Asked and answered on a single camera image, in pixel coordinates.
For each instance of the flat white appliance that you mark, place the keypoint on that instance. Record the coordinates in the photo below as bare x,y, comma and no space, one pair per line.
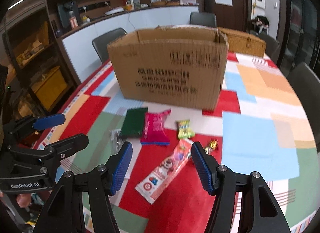
114,11

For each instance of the dark brown door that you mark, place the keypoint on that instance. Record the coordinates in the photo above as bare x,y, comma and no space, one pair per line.
240,2

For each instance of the gold wrapped candy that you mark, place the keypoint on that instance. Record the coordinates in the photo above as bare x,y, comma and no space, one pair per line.
212,145

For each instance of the woven wicker basket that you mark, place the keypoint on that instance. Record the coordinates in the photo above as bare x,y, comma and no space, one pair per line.
246,44

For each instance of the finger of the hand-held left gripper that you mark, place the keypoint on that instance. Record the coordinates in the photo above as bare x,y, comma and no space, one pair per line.
48,120
67,144

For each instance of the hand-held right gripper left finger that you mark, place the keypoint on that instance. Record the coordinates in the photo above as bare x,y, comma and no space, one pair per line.
122,168

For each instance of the long pink and white packet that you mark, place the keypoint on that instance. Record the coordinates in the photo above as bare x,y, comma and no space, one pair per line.
162,173

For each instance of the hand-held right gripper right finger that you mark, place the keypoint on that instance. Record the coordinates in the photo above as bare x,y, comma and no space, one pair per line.
202,168

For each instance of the dark glass display cabinet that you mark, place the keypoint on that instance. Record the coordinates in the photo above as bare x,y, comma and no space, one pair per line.
32,72

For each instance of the colourful patchwork tablecloth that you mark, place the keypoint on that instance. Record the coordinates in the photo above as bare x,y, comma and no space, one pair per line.
262,127

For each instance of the black coffee machine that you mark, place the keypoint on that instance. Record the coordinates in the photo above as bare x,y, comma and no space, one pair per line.
66,14

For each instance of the clear stick packet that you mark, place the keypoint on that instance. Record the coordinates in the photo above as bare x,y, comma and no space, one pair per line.
116,139

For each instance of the white cart with black bag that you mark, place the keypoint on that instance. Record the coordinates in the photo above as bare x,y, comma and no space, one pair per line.
260,25

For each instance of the dark glass sliding door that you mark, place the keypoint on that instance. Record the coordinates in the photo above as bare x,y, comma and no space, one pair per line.
300,17

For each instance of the pink snack packet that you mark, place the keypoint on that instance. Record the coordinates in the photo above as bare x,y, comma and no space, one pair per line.
153,127

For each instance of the white wall intercom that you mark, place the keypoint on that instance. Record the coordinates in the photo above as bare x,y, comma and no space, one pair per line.
260,2

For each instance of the dark grey dining chair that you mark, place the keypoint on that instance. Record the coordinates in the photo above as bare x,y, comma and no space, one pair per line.
306,85
203,19
271,45
105,42

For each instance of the person's left hand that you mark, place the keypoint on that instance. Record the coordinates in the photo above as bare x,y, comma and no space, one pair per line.
23,199

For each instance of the brown cardboard box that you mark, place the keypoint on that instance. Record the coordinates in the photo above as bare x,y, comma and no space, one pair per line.
165,72

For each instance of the dark green snack packet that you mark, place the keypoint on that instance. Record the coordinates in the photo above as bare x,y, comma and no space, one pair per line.
133,122

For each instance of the small yellow-green candy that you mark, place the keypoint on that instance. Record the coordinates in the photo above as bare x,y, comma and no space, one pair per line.
185,130

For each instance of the pink bottle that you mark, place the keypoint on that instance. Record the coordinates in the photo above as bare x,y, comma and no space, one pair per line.
74,21

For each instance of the white sideboard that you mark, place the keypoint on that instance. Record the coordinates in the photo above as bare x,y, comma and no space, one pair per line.
155,17

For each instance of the yellow carton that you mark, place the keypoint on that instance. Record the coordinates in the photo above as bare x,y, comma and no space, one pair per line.
129,3

